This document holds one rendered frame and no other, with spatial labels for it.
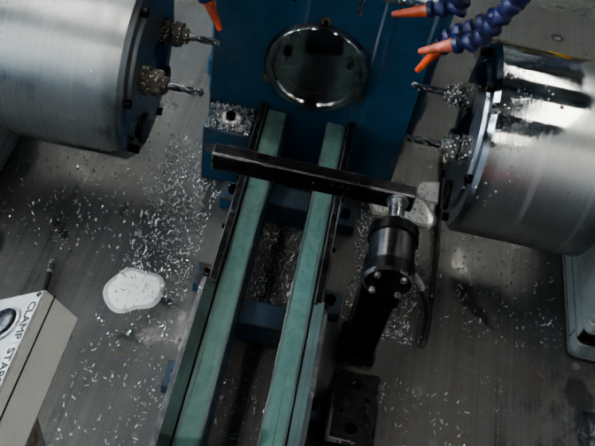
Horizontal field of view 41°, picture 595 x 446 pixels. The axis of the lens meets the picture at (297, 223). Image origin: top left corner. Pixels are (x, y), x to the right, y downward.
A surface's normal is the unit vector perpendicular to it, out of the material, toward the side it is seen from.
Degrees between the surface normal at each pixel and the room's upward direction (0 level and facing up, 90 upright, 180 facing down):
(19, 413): 53
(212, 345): 0
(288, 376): 0
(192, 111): 0
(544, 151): 47
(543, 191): 69
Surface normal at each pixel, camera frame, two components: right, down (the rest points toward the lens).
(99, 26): 0.02, -0.13
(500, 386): 0.13, -0.62
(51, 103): -0.15, 0.65
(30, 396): 0.86, -0.20
